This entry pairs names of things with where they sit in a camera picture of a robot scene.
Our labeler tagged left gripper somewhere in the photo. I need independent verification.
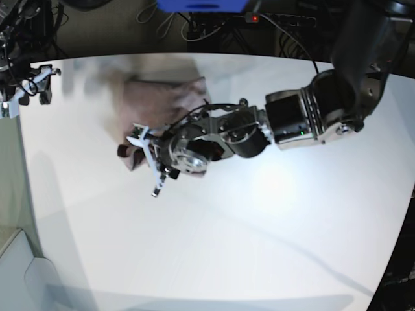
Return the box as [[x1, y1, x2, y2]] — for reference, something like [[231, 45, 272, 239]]
[[127, 129, 180, 198]]

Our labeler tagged grey side table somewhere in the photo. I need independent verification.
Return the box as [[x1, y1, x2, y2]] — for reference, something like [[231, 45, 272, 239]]
[[1, 229, 75, 310]]

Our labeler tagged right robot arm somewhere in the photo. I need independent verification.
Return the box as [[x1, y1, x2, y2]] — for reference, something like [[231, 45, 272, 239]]
[[1, 1, 65, 106]]

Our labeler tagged blue box at top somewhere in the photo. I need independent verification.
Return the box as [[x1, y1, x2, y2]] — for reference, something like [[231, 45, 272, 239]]
[[157, 0, 248, 13]]

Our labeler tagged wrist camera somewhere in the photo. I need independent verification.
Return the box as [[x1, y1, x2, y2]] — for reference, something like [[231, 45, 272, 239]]
[[130, 124, 150, 139], [0, 100, 19, 119]]

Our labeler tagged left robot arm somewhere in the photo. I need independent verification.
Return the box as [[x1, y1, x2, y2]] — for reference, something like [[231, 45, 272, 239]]
[[123, 1, 414, 196]]

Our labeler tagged white cable loop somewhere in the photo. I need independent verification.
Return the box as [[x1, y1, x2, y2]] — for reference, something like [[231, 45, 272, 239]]
[[156, 12, 178, 39]]

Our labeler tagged mauve t-shirt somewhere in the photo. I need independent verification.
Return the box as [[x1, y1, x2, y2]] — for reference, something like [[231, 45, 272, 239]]
[[96, 56, 210, 171]]

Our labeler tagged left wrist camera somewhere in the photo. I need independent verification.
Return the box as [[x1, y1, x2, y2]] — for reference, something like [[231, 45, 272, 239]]
[[130, 124, 150, 139]]

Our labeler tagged black power strip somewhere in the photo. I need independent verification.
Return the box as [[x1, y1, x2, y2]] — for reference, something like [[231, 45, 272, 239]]
[[244, 12, 317, 28]]

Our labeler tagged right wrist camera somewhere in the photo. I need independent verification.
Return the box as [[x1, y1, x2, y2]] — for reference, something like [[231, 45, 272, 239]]
[[0, 100, 19, 119]]

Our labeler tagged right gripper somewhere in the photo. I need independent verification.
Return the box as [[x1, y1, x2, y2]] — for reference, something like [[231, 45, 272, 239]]
[[6, 65, 62, 106]]

